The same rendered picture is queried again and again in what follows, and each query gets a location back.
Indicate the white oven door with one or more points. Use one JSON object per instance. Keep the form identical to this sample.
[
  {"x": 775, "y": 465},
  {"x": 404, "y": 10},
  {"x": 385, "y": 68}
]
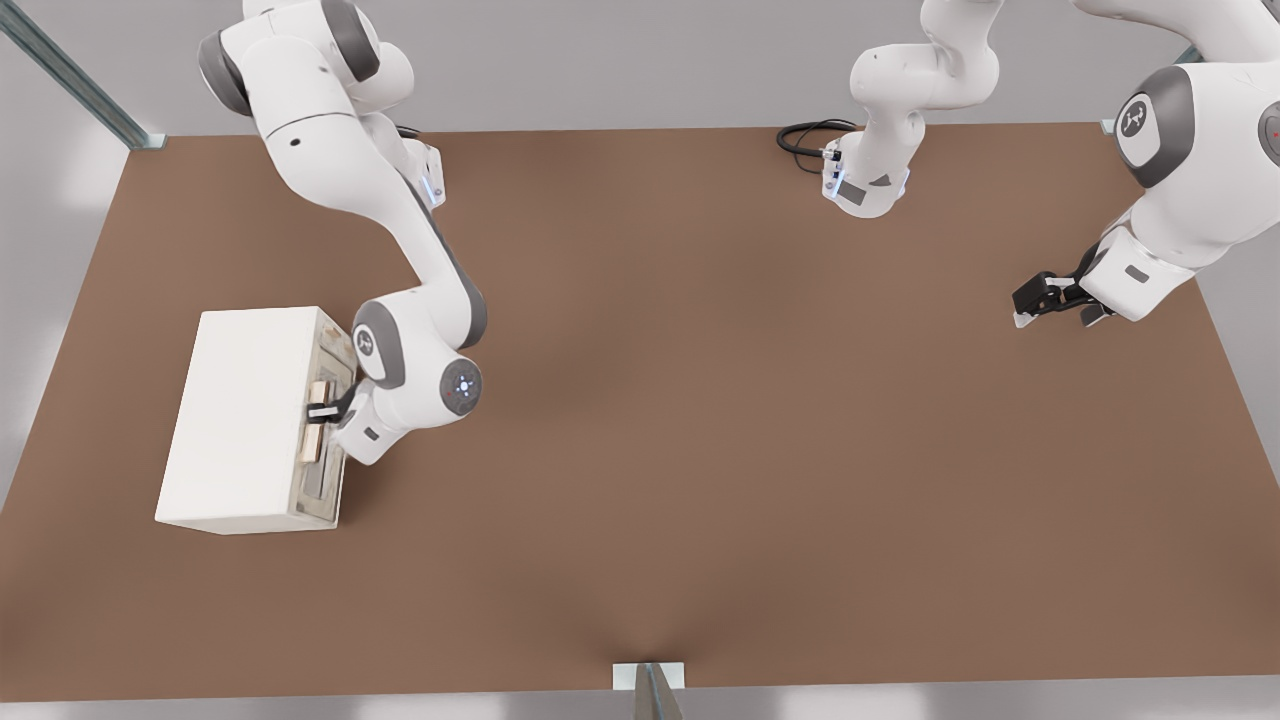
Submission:
[{"x": 325, "y": 490}]

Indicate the white oven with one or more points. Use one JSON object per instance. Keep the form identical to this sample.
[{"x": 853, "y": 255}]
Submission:
[{"x": 240, "y": 420}]

